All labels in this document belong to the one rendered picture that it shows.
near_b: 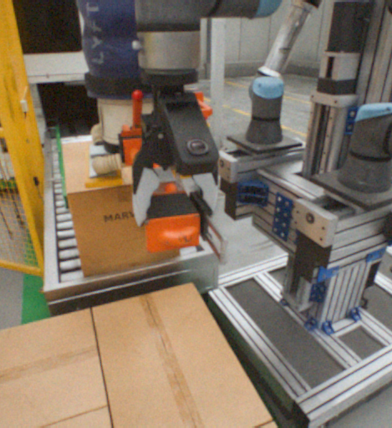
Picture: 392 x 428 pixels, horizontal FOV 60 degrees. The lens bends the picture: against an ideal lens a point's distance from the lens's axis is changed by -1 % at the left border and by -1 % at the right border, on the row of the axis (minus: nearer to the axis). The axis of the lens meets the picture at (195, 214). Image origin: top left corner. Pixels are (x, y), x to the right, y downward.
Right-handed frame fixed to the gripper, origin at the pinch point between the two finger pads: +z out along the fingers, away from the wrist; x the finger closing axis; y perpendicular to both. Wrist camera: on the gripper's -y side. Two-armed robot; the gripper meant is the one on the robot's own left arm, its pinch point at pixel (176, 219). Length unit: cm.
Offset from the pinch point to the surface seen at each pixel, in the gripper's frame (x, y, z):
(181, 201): -1.0, 1.1, -2.4
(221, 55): -131, 364, 5
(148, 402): 6, 15, 66
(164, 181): -0.1, 10.6, -1.5
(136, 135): 1.3, 38.9, -1.8
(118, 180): 6.6, 43.6, 11.5
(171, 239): 1.9, -5.2, -0.1
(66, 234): 33, 112, 66
